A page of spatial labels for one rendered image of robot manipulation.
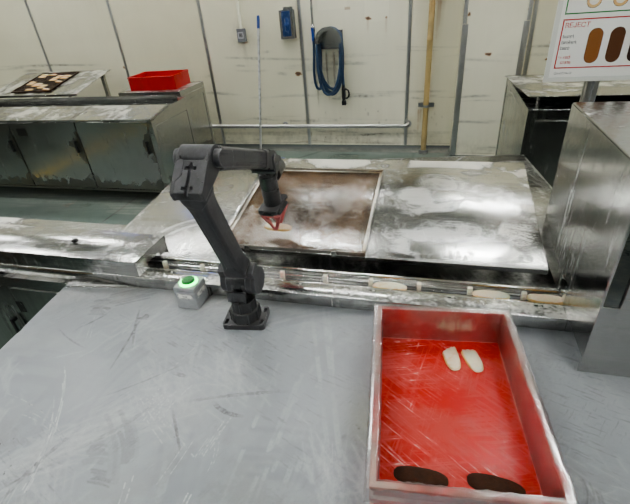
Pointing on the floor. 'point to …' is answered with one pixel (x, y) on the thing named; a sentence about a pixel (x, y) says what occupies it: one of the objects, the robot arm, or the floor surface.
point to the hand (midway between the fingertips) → (277, 224)
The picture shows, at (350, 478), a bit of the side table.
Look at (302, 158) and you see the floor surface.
